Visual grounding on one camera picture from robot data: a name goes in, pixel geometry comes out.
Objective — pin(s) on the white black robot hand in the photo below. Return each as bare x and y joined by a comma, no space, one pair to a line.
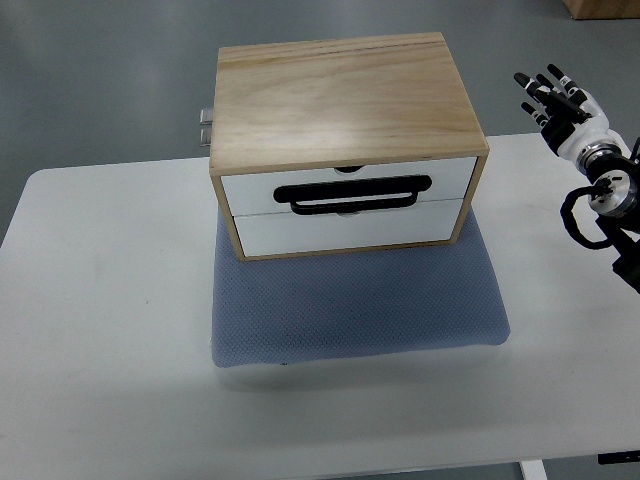
572,123

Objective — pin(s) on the white drawer black handle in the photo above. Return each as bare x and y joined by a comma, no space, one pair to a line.
268,193

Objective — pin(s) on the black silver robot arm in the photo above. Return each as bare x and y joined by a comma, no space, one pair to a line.
613,194

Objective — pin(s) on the white lower drawer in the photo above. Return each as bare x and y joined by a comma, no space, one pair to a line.
288,233

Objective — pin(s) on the wooden drawer cabinet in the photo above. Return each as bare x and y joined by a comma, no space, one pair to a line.
341,104

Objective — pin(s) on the cardboard box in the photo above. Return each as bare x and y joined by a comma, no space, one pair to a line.
603,9

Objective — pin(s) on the blue mesh mat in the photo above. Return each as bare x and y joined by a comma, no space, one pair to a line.
295,310

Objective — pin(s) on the black table control panel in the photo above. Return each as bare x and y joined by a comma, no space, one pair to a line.
619,457

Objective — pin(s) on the white table leg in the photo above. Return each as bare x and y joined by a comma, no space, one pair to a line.
533,470

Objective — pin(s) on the silver metal clamp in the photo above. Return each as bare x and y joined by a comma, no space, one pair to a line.
205,122

